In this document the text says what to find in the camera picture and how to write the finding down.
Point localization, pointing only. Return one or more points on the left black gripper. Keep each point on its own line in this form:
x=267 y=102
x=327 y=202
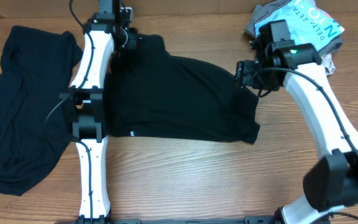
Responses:
x=132 y=42

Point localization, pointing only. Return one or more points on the black t-shirt with logo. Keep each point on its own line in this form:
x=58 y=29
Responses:
x=151 y=93

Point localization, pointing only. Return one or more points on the black shirt left pile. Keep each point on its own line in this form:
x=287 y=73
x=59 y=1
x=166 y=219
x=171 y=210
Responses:
x=36 y=66

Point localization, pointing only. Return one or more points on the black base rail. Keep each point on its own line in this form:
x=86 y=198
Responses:
x=194 y=221

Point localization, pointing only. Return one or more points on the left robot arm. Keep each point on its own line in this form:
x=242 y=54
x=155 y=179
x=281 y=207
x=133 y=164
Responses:
x=106 y=33

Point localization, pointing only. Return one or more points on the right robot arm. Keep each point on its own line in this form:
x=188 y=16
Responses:
x=332 y=184

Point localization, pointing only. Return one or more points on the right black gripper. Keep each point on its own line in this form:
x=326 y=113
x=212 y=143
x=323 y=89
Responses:
x=244 y=74

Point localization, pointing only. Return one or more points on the light blue printed t-shirt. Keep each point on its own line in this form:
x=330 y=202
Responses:
x=306 y=22

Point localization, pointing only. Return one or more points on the beige folded garment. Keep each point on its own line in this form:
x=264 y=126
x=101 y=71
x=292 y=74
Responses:
x=328 y=64

